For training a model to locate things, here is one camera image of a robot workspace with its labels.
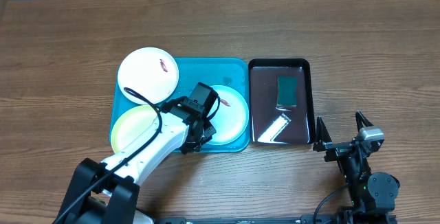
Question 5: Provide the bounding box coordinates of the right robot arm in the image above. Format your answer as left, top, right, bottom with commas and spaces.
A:
311, 111, 400, 223

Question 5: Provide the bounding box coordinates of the light blue plate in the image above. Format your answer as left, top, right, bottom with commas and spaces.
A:
208, 85, 250, 151

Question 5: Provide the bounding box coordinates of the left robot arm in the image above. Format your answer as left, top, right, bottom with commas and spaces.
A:
55, 95, 219, 224

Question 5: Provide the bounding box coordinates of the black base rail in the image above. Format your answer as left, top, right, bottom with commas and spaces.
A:
151, 214, 398, 224

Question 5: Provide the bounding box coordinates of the pink plate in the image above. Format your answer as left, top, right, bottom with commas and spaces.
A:
117, 47, 179, 104

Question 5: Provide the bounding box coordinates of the green scrub sponge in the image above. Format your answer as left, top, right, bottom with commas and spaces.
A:
277, 76, 297, 107

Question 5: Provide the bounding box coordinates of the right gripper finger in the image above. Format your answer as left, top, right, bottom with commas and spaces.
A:
355, 111, 373, 131
313, 116, 333, 151

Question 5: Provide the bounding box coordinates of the black water basin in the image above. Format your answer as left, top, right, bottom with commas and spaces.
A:
248, 58, 316, 146

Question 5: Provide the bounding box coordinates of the yellow plate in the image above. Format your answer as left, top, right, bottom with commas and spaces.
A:
110, 105, 157, 153

